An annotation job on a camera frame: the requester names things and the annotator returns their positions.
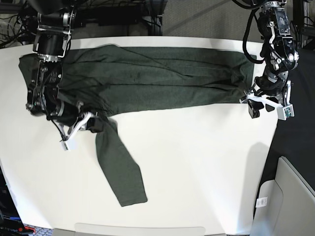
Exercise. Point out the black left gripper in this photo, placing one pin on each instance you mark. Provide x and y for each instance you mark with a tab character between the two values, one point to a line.
271	85

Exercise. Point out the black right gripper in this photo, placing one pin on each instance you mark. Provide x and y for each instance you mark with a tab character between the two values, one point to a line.
69	115

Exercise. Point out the dark green long-sleeve shirt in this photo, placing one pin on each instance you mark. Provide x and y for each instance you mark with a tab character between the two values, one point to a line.
112	80

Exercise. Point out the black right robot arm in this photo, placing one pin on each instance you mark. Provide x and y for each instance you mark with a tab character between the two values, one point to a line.
52	43

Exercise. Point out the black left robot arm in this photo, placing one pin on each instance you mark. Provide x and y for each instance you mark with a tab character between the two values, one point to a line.
278	52

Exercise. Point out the grey plastic bin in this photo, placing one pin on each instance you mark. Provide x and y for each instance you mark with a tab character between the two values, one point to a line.
286	205

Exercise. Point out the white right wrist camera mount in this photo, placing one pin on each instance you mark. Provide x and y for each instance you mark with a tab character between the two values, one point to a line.
68	142

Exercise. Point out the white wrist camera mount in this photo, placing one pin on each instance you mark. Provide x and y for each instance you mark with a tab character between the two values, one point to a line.
68	142
284	110

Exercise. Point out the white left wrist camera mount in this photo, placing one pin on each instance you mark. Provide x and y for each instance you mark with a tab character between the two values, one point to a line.
284	110

